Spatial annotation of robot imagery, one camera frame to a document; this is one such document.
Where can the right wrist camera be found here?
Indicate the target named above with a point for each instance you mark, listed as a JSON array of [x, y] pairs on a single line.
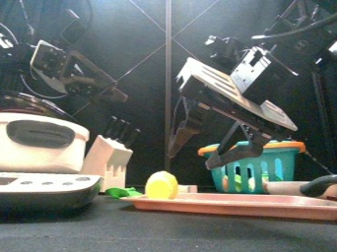
[[221, 49]]

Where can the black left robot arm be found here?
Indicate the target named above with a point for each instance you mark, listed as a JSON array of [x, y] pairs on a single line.
[[14, 62]]

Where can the orange toy food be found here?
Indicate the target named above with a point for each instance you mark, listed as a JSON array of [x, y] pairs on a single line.
[[225, 182]]

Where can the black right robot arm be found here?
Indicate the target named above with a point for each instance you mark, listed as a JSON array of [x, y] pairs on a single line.
[[307, 46]]

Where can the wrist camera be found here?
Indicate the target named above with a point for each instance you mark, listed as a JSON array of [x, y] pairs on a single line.
[[74, 29], [221, 49]]

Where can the small white box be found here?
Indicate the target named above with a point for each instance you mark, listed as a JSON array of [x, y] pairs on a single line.
[[189, 188]]

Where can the metal frame pole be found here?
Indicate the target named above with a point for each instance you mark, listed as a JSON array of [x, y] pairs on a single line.
[[169, 98]]

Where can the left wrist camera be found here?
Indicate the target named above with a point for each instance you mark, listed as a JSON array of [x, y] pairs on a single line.
[[74, 29]]

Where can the green toy leaf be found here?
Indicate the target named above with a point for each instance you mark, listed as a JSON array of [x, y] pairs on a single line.
[[124, 192]]

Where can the pink plastic tray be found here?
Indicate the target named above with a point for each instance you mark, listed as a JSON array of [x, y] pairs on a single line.
[[237, 205]]

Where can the white toy knife block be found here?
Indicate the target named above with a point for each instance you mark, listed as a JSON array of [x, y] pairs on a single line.
[[105, 157]]

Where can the yellow toy lemon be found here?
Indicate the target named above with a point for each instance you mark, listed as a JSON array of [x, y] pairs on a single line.
[[161, 185]]

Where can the green toy vegetable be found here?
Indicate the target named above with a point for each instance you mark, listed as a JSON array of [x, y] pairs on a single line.
[[240, 179]]

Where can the teal basket orange rim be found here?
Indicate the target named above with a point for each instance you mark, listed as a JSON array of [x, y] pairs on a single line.
[[281, 164]]

